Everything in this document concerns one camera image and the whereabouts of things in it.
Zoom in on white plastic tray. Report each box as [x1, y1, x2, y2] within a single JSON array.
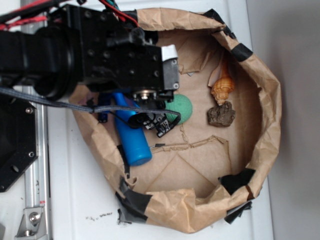
[[43, 0, 275, 240]]

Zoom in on grey braided cable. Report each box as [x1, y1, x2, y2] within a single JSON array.
[[0, 86, 181, 126]]

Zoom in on orange conch seashell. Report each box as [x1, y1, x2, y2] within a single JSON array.
[[208, 57, 235, 106]]

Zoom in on brown rough rock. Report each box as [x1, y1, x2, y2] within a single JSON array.
[[207, 101, 236, 128]]

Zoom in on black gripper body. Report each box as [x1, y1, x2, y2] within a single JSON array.
[[74, 9, 181, 138]]

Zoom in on green dimpled ball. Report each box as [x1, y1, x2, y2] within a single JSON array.
[[165, 94, 193, 125]]

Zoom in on dark blue twisted rope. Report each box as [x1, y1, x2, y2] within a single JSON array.
[[97, 92, 112, 124]]

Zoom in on aluminium extrusion rail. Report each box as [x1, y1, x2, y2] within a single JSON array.
[[24, 103, 53, 240]]

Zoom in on metal corner bracket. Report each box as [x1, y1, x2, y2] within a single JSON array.
[[14, 207, 48, 240]]

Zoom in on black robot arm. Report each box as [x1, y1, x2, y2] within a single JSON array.
[[0, 0, 180, 114]]

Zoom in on red wires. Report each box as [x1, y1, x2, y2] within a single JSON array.
[[0, 0, 140, 31]]

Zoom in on black octagonal mount plate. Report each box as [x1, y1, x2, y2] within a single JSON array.
[[0, 95, 38, 193]]

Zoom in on brown paper bag basin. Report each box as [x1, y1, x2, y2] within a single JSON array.
[[74, 8, 282, 233]]

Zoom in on blue plastic bottle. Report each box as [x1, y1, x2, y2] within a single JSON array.
[[111, 92, 153, 167]]

